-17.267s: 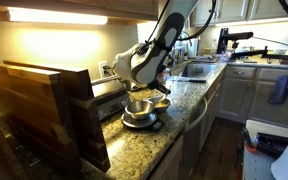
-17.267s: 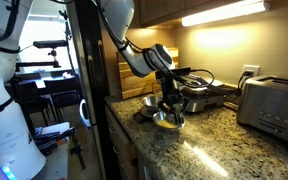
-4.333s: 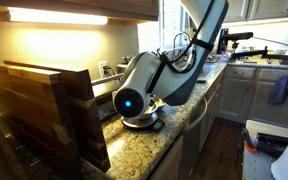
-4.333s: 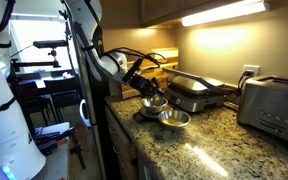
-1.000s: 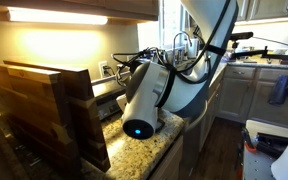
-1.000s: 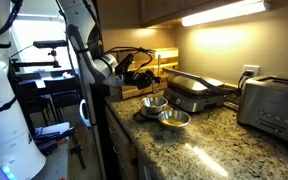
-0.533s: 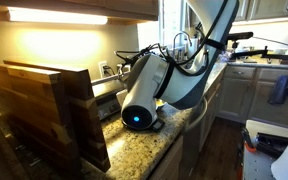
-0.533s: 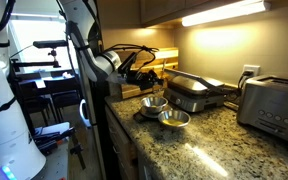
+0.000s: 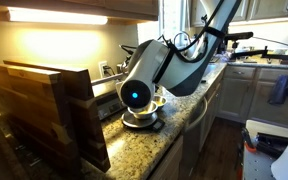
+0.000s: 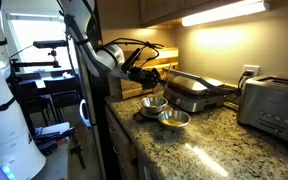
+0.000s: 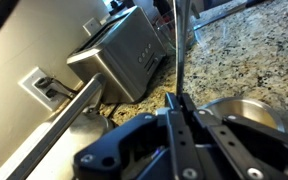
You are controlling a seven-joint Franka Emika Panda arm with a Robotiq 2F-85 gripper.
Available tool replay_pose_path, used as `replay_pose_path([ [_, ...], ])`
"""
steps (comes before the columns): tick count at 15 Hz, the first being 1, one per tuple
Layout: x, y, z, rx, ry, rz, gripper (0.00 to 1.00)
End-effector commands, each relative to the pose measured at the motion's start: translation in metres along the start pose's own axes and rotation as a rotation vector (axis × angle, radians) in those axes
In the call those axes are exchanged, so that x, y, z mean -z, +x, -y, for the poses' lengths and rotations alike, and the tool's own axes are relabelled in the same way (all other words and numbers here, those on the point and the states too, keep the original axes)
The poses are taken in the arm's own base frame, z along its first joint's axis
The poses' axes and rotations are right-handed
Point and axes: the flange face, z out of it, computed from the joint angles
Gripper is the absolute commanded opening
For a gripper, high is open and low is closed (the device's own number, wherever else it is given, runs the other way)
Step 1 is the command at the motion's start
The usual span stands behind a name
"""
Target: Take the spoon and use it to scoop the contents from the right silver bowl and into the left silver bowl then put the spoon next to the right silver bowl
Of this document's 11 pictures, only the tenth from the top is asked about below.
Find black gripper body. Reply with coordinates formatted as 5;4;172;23
127;65;160;90

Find deep steel bowl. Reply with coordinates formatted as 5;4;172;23
140;95;169;114

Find shallow steel bowl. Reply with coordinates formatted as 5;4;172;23
157;109;192;130

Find thick end-grain cutting board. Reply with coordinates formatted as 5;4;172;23
118;47;180;100

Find steel panini press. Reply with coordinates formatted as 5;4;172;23
163;67;227;113

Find black kitchen scale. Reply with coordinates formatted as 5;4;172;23
132;104;172;123

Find yellow grainy food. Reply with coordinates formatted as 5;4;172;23
163;118;185;127

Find wooden upper cabinet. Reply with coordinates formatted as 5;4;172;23
129;0;288;29

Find wooden base cabinet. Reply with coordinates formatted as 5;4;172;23
104;103;143;180

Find dark dining chair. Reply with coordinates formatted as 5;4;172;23
17;80;53;127
43;77;83;123

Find warm under-cabinet light bar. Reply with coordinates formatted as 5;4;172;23
181;0;272;28

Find dark dining table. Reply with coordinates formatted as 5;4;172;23
15;70;82;89

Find black clamp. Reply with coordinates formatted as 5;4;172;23
69;133;87;170

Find black equipment bundle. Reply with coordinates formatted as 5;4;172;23
33;127;77;156

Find steel toaster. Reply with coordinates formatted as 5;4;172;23
236;74;288;151

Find bright window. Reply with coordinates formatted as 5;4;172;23
5;11;72;73

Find white metal cart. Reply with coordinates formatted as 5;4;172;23
32;121;87;180

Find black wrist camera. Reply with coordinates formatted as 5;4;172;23
121;47;143;74

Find black vertical frame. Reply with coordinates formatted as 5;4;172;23
73;0;115;180

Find white curved handle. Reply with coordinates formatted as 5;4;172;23
79;98;92;129

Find black power plug cord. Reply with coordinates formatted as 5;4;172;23
237;70;254;93

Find white wall outlet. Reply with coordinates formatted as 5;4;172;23
242;64;261;78

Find black tripod camera mount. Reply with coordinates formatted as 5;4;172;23
12;39;69;69

